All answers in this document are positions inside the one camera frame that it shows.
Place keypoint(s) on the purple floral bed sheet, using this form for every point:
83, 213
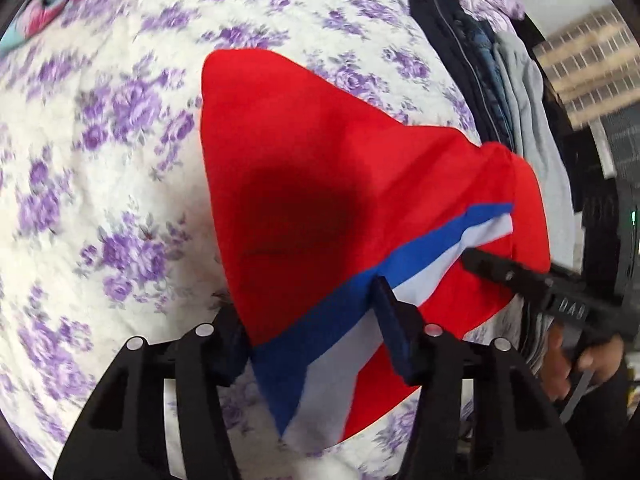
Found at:
106, 230

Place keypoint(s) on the grey folded garment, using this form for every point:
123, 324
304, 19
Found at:
534, 141

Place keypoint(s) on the dark folded pants stack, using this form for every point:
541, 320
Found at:
464, 45

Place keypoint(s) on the red pants with blue-white stripe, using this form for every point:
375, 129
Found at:
315, 193

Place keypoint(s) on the right hand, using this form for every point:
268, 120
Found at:
603, 360

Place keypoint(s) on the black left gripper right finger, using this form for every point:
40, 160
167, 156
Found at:
481, 413

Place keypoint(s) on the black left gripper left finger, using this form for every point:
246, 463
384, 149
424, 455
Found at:
149, 390

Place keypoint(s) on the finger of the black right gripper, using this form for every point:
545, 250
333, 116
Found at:
521, 280

